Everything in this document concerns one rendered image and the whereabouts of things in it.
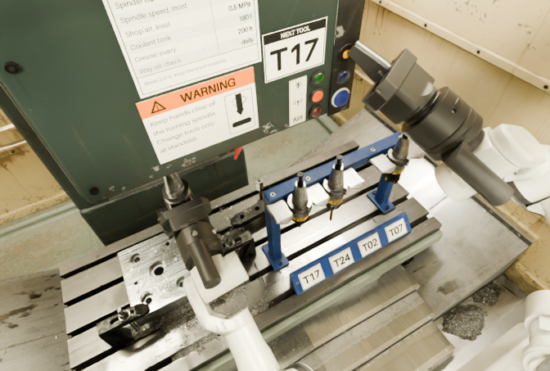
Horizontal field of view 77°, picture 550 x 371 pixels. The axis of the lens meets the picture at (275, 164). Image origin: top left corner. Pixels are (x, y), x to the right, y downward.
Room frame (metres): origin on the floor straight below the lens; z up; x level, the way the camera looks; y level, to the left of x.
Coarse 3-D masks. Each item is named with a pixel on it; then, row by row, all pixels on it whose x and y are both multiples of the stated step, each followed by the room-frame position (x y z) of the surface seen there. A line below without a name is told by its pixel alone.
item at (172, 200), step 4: (184, 180) 0.55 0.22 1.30; (184, 184) 0.54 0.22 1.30; (164, 188) 0.53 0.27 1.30; (184, 188) 0.52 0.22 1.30; (188, 188) 0.53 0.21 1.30; (164, 192) 0.52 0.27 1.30; (184, 192) 0.51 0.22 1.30; (188, 192) 0.53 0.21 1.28; (164, 196) 0.51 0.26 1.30; (168, 196) 0.50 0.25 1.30; (172, 196) 0.50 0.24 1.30; (176, 196) 0.50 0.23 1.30; (180, 196) 0.51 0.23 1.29; (184, 196) 0.51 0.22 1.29; (188, 196) 0.52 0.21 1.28; (168, 200) 0.50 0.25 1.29; (172, 200) 0.50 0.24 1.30; (176, 200) 0.50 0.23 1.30; (180, 200) 0.51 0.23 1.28; (172, 204) 0.50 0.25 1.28; (176, 204) 0.50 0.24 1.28; (180, 204) 0.50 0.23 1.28
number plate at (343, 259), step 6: (342, 252) 0.52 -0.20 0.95; (348, 252) 0.53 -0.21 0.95; (330, 258) 0.50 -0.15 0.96; (336, 258) 0.51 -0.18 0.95; (342, 258) 0.51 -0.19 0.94; (348, 258) 0.51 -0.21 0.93; (336, 264) 0.50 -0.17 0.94; (342, 264) 0.50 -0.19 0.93; (348, 264) 0.50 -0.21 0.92; (336, 270) 0.48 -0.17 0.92
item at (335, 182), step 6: (342, 168) 0.57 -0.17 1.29; (330, 174) 0.58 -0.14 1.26; (336, 174) 0.56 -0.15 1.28; (342, 174) 0.57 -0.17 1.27; (330, 180) 0.57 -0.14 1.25; (336, 180) 0.56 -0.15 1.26; (342, 180) 0.56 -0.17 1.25; (330, 186) 0.56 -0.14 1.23; (336, 186) 0.56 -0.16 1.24; (342, 186) 0.56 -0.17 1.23
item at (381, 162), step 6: (372, 156) 0.68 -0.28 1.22; (378, 156) 0.68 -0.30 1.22; (384, 156) 0.68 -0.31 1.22; (372, 162) 0.66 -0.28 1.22; (378, 162) 0.65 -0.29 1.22; (384, 162) 0.65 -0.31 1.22; (390, 162) 0.65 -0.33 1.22; (378, 168) 0.63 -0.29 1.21; (384, 168) 0.63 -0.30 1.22; (390, 168) 0.63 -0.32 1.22
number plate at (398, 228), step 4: (400, 220) 0.63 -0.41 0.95; (392, 224) 0.61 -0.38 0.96; (396, 224) 0.62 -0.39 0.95; (400, 224) 0.62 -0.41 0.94; (404, 224) 0.62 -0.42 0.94; (388, 228) 0.60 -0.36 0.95; (392, 228) 0.60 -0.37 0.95; (396, 228) 0.61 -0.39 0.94; (400, 228) 0.61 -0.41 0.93; (404, 228) 0.61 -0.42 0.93; (388, 232) 0.59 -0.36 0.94; (392, 232) 0.60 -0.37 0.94; (396, 232) 0.60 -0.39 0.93; (400, 232) 0.60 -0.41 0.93; (404, 232) 0.60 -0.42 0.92; (388, 236) 0.58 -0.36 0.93; (392, 236) 0.59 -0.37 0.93; (396, 236) 0.59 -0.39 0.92; (388, 240) 0.58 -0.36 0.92; (392, 240) 0.58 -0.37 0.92
